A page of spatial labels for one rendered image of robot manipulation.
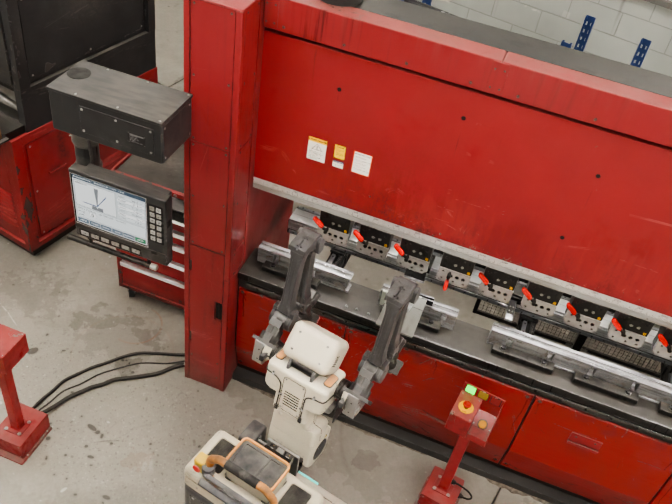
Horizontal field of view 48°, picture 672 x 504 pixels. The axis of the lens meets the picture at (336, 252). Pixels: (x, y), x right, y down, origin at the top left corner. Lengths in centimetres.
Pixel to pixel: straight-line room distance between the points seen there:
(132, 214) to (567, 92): 178
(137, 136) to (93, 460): 189
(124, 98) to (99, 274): 223
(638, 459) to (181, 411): 238
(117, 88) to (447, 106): 129
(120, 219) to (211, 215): 46
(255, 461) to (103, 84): 159
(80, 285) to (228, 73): 234
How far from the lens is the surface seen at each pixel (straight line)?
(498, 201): 322
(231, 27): 299
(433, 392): 393
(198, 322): 407
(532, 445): 406
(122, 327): 476
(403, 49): 297
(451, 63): 294
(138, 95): 307
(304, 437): 324
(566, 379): 376
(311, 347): 289
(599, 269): 335
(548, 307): 351
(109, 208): 328
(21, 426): 423
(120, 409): 438
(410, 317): 357
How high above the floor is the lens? 353
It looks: 42 degrees down
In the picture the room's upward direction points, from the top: 10 degrees clockwise
